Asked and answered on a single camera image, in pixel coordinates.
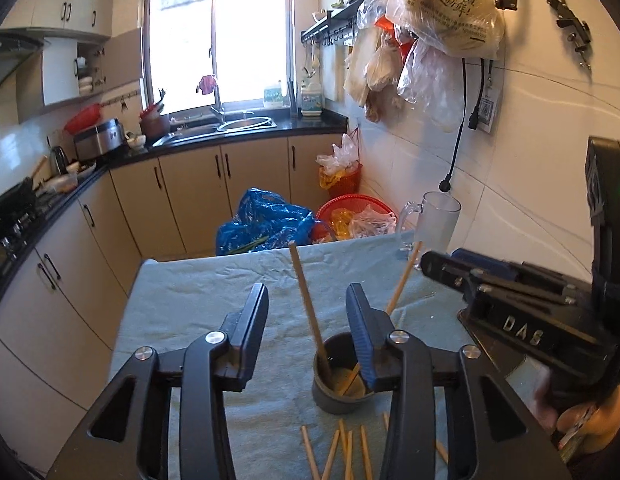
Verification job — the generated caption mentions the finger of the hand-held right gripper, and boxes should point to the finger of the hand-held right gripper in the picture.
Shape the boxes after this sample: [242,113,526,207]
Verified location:
[421,251,578,307]
[451,248,580,294]

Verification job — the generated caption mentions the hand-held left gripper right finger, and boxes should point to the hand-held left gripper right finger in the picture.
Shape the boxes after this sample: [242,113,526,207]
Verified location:
[345,282,573,480]

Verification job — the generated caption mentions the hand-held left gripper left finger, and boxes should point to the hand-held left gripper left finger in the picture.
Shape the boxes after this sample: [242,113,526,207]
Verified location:
[45,282,269,480]

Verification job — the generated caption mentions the dark grey chopstick holder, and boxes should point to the dark grey chopstick holder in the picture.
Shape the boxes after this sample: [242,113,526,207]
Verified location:
[312,331,375,416]

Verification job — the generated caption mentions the person's right hand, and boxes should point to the person's right hand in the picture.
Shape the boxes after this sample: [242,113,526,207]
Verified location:
[532,360,620,456]

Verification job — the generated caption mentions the glass beer mug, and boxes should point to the glass beer mug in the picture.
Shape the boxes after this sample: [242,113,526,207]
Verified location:
[396,191,462,261]

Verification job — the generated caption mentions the pale green table towel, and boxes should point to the pale green table towel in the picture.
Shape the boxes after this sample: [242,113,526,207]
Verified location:
[107,230,490,480]

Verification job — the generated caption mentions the white crumpled plastic bag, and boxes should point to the white crumpled plastic bag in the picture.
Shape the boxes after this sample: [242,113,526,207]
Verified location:
[349,207,397,237]

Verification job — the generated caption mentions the blue plastic bag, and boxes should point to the blue plastic bag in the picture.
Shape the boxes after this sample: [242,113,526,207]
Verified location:
[216,187,318,257]

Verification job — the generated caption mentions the red plastic basket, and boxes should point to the red plastic basket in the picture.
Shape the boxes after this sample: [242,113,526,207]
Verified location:
[312,195,398,243]

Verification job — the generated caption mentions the red trash bin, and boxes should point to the red trash bin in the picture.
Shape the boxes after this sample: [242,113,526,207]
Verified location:
[319,162,363,200]

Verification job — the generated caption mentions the beige base cabinets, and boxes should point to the beige base cabinets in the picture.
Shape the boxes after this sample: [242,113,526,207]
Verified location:
[0,132,348,461]

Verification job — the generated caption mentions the clear hanging plastic bag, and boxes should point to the clear hanging plastic bag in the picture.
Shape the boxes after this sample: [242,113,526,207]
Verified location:
[397,37,465,133]

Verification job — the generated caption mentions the black countertop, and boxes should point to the black countertop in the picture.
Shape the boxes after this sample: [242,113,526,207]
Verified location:
[0,112,348,306]

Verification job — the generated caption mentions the steel sink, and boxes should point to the steel sink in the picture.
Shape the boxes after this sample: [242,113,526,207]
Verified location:
[152,116,278,147]

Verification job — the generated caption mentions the beige hanging bag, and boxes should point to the beige hanging bag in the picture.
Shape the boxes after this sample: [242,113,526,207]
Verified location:
[344,25,405,123]

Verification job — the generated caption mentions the white detergent jug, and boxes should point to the white detergent jug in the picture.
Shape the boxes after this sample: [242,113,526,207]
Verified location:
[300,77,324,116]

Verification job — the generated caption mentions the steel faucet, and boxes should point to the steel faucet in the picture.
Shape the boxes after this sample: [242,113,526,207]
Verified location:
[210,85,228,126]

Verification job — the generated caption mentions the brown utensil pot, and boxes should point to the brown utensil pot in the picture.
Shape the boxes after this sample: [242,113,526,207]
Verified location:
[139,87,171,143]

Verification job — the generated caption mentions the green label bottle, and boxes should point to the green label bottle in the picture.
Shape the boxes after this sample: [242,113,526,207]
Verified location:
[262,80,285,109]

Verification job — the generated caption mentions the silver rice cooker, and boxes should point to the silver rice cooker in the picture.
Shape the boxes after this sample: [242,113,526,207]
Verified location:
[72,118,126,161]

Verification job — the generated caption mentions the large printed plastic bag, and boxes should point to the large printed plastic bag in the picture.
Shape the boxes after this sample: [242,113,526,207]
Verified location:
[385,0,505,60]

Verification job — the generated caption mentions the gas stove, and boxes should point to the gas stove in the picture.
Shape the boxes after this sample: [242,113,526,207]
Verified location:
[0,195,56,281]

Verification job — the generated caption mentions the red colander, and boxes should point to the red colander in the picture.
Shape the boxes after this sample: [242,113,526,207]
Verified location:
[64,103,103,134]

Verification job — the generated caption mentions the black frying pan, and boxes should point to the black frying pan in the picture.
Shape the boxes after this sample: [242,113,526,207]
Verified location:
[0,157,48,218]

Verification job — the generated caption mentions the kitchen window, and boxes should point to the kitchen window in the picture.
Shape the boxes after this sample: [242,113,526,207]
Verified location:
[144,0,295,116]

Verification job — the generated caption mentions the range hood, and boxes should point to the range hood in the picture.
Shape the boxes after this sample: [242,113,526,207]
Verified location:
[0,32,46,91]

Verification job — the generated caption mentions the black power cable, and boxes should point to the black power cable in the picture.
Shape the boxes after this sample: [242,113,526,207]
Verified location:
[437,57,468,193]

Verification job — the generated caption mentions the black wall rack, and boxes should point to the black wall rack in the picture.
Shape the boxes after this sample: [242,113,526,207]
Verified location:
[300,0,373,48]

